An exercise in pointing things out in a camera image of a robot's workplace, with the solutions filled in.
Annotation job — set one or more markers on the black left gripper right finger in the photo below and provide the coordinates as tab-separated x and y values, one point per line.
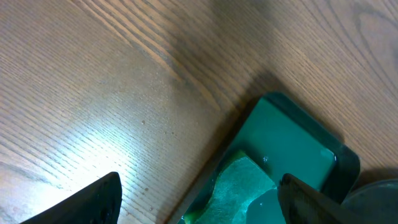
301	204

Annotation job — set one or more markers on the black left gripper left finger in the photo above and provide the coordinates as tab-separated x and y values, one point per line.
97	203

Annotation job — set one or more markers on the green scrubbing sponge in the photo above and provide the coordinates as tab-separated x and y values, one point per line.
238	184

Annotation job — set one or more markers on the dark green rectangular tray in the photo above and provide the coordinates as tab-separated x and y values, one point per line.
280	137

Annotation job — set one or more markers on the round black serving tray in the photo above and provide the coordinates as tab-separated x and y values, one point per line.
375	202

